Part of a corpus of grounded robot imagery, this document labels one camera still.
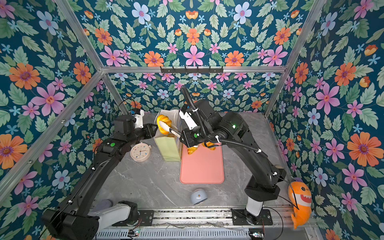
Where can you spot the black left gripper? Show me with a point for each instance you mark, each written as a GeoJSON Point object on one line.
{"type": "Point", "coordinates": [150, 131]}

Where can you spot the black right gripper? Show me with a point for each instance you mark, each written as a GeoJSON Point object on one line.
{"type": "Point", "coordinates": [187, 140]}

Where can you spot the striped yellow bread roll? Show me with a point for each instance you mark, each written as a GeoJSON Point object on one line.
{"type": "Point", "coordinates": [164, 119]}

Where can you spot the orange croissant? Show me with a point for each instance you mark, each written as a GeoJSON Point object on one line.
{"type": "Point", "coordinates": [209, 145]}

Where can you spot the green painted paper bag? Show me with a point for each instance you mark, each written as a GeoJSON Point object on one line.
{"type": "Point", "coordinates": [169, 145]}

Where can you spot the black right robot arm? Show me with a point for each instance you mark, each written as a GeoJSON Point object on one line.
{"type": "Point", "coordinates": [205, 125]}

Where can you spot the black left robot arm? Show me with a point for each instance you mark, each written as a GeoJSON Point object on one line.
{"type": "Point", "coordinates": [71, 219]}

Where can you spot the yellow croissant left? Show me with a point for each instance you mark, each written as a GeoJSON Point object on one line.
{"type": "Point", "coordinates": [191, 150]}

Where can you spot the pink round alarm clock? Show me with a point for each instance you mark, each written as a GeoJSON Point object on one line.
{"type": "Point", "coordinates": [141, 152]}

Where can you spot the pink plastic tray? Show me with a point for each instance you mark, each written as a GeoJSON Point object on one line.
{"type": "Point", "coordinates": [204, 166]}

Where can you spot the orange shark plush toy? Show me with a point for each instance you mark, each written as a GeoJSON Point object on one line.
{"type": "Point", "coordinates": [301, 197]}

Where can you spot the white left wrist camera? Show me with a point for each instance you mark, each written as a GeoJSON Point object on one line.
{"type": "Point", "coordinates": [138, 116]}

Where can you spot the black hook rail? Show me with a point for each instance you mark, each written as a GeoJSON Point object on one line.
{"type": "Point", "coordinates": [191, 70]}

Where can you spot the metal base rail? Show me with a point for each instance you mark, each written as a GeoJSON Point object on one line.
{"type": "Point", "coordinates": [216, 223]}

